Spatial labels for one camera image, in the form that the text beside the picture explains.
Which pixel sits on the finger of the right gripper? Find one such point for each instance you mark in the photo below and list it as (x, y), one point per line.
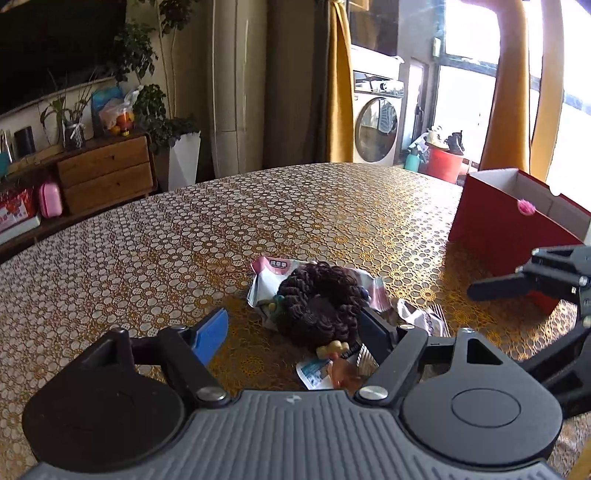
(562, 273)

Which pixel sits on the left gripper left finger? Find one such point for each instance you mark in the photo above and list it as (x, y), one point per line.
(183, 353)

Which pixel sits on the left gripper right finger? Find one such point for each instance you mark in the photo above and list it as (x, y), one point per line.
(402, 352)

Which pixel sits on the pink fuzzy plush ball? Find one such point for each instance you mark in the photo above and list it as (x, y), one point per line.
(526, 208)

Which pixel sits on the dark brown hair scrunchie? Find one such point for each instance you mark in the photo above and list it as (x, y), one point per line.
(320, 303)

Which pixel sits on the pink white snack packet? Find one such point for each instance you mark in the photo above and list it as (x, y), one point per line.
(270, 272)

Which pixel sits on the red cardboard box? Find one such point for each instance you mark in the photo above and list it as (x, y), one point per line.
(489, 225)

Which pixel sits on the lace patterned tablecloth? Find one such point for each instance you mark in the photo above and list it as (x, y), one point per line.
(171, 258)

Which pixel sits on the red bucket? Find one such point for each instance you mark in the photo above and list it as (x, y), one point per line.
(443, 165)

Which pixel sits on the teal spray bottle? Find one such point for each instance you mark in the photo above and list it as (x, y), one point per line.
(414, 159)

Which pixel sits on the wooden tv cabinet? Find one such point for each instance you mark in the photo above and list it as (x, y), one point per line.
(105, 173)

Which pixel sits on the pink small case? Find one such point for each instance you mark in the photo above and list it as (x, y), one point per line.
(49, 198)

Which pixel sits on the red gift box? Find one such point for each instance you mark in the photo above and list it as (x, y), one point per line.
(18, 213)

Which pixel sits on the bag of oranges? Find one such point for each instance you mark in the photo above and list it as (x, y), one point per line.
(116, 116)

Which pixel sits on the yellow curtain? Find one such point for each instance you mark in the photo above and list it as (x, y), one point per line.
(340, 87)

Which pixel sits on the black speaker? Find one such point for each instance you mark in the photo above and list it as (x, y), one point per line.
(24, 142)

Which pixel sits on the glass vase with plant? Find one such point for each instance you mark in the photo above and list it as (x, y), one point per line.
(69, 116)

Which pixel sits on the white washing machine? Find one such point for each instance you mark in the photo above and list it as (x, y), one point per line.
(378, 95)

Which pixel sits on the tall potted plant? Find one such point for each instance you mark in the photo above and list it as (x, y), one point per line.
(173, 141)

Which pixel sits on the black television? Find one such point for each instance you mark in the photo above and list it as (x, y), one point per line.
(47, 46)

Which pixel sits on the beige standing air conditioner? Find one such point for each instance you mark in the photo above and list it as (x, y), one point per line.
(237, 84)

